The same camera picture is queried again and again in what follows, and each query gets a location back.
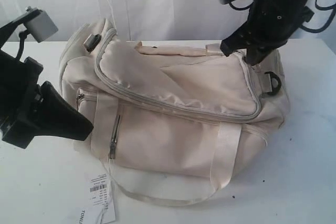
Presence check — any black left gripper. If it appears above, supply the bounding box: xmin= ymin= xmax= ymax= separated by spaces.
xmin=1 ymin=51 xmax=93 ymax=149

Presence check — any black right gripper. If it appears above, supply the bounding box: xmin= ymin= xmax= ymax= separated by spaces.
xmin=220 ymin=0 xmax=314 ymax=66

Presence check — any cream duffel bag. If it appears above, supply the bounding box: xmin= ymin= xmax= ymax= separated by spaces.
xmin=59 ymin=19 xmax=290 ymax=206

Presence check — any white paper price tag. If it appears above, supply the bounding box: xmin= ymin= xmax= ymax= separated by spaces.
xmin=67 ymin=173 xmax=117 ymax=224

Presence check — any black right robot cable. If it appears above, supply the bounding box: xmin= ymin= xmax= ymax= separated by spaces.
xmin=301 ymin=0 xmax=336 ymax=34

